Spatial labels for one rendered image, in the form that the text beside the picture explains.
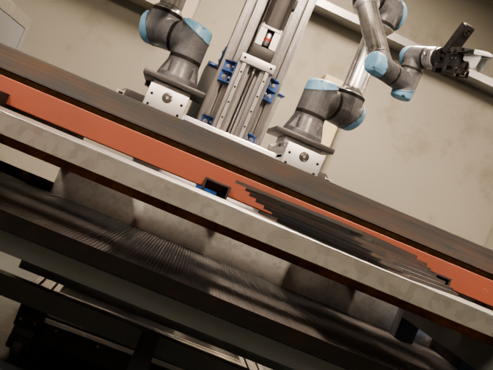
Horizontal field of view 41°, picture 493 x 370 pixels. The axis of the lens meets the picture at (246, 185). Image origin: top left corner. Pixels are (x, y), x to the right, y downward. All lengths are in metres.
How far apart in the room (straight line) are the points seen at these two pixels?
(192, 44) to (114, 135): 1.12
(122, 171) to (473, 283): 0.74
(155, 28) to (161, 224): 0.74
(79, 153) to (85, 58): 4.49
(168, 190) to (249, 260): 1.14
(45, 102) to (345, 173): 4.42
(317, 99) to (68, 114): 1.27
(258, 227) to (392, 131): 4.77
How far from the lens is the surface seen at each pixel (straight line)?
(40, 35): 5.49
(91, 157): 0.93
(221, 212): 0.92
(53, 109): 1.28
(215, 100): 2.51
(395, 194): 5.67
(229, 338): 1.29
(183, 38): 2.34
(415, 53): 2.32
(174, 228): 2.03
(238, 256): 2.04
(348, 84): 2.49
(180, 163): 1.24
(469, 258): 1.34
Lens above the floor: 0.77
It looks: 1 degrees up
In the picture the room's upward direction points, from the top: 23 degrees clockwise
